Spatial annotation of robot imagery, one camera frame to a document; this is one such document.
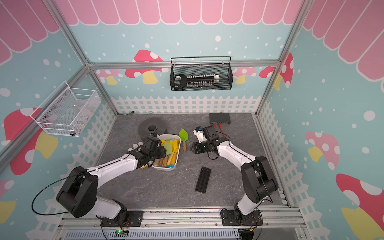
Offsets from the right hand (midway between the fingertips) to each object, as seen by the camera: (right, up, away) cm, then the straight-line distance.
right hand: (193, 147), depth 89 cm
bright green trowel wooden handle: (-8, +6, +18) cm, 21 cm away
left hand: (-18, -3, +2) cm, 18 cm away
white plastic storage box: (-21, -10, 0) cm, 23 cm away
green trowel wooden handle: (-16, -1, +8) cm, 18 cm away
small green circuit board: (-36, -40, -16) cm, 56 cm away
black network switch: (+20, +20, +30) cm, 41 cm away
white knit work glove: (-40, -1, +14) cm, 42 cm away
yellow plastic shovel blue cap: (-13, +2, +9) cm, 16 cm away
